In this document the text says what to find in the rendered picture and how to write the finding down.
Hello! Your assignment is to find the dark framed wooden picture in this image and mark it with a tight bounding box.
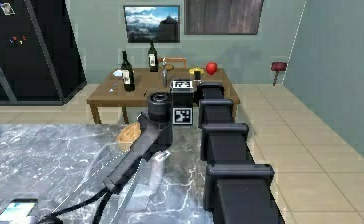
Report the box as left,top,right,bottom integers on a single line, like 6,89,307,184
183,0,265,36

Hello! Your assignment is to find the black fridge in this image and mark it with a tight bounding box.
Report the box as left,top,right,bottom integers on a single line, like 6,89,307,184
0,0,88,106

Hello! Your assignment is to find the black phone pale screen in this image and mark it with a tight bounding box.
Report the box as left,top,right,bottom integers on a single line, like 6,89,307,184
0,198,40,224

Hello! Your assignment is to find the pale paper on fridge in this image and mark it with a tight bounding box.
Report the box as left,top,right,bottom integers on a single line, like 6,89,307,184
0,2,16,16

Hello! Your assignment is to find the brown wooden chair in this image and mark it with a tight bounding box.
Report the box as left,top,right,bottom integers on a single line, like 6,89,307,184
157,56,189,70

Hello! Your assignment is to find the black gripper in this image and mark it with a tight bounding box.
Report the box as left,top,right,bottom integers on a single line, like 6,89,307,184
102,92,174,196

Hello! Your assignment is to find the red apple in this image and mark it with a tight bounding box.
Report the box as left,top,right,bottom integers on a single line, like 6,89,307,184
204,61,219,76

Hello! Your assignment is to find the brown pie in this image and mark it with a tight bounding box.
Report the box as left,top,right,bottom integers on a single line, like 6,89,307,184
116,122,143,145

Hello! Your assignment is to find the dark red mallet-shaped object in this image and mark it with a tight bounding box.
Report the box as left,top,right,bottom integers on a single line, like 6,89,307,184
270,61,288,87

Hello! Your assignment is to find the framed mountain landscape picture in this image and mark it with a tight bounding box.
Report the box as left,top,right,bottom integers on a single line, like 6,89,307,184
122,4,182,44

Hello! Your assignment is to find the dark wine bottle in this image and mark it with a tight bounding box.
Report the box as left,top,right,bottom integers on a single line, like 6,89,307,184
120,50,136,93
147,40,159,73

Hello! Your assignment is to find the silver shaker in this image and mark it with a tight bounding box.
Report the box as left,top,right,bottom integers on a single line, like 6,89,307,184
160,58,170,88

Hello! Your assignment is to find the brown wooden table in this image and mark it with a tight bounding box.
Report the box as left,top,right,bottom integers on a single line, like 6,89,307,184
85,67,241,125

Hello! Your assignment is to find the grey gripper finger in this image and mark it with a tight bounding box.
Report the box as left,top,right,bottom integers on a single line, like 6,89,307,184
93,192,113,224
37,186,110,224

